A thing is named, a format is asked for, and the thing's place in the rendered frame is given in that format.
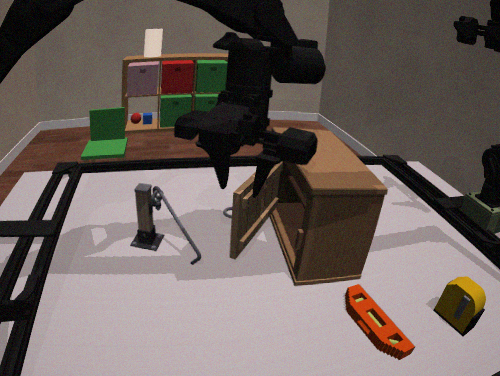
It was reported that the orange torpedo level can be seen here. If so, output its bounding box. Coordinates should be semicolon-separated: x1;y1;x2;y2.
345;284;416;360

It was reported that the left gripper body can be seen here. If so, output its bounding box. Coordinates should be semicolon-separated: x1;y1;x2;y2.
174;82;318;165

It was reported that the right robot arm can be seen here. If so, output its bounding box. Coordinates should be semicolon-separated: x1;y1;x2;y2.
475;0;500;208

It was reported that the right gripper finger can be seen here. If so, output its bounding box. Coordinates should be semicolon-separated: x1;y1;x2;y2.
485;26;500;46
454;17;474;43

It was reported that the brown wooden cabinet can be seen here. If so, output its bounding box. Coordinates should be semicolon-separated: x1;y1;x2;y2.
223;129;388;286

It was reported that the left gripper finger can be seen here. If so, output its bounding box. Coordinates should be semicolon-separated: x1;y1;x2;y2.
253;151;282;198
205;150;231;189

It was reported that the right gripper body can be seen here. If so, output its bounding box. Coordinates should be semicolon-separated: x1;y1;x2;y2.
456;18;500;52

